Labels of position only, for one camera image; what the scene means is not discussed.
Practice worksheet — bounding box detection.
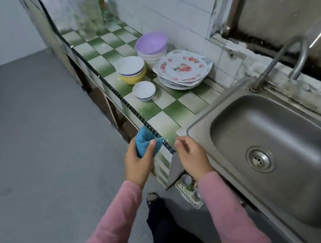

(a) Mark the clear bottle with green liquid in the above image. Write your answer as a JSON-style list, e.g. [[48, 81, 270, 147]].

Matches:
[[97, 0, 116, 24]]

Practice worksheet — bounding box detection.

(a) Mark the stainless steel sink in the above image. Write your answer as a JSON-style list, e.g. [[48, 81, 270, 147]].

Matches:
[[171, 65, 321, 243]]

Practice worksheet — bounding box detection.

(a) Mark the tray of small cups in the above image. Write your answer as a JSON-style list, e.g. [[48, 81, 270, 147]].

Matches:
[[174, 171, 206, 213]]

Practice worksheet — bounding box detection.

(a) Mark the person's left hand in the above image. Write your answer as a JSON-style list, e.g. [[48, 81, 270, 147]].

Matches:
[[119, 134, 165, 192]]

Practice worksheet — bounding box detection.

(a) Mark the person's right hand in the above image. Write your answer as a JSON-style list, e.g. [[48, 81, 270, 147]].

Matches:
[[172, 132, 217, 185]]

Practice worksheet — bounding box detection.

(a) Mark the green checkered tile countertop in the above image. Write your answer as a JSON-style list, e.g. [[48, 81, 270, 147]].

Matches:
[[58, 0, 240, 172]]

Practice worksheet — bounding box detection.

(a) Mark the person's right forearm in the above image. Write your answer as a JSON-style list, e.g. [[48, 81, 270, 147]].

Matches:
[[195, 163, 275, 243]]

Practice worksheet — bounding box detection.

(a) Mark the large clear plastic bottle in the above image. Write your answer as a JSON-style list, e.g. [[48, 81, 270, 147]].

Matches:
[[80, 0, 107, 34]]

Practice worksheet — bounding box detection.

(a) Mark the floral plate stack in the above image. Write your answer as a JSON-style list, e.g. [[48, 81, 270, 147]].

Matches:
[[152, 44, 218, 95]]

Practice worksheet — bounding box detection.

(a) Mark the weathered wooden board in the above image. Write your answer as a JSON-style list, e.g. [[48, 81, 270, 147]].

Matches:
[[214, 0, 321, 97]]

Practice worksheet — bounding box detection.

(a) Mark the purple plastic bowl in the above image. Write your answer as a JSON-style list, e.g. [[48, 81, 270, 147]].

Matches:
[[133, 30, 174, 70]]

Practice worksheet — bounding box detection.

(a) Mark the blue cleaning cloth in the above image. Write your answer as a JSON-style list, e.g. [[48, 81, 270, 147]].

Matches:
[[132, 123, 167, 160]]

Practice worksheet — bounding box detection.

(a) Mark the small white bowl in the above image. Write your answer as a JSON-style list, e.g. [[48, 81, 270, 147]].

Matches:
[[131, 78, 159, 104]]

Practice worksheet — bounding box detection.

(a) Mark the chrome faucet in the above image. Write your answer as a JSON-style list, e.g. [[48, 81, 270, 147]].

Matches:
[[243, 34, 317, 93]]

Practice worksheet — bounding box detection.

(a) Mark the person's right leg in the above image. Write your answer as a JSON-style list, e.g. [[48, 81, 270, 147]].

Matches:
[[142, 184, 207, 243]]

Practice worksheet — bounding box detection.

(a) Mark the person's left forearm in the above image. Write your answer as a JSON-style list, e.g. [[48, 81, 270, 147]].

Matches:
[[44, 178, 152, 243]]

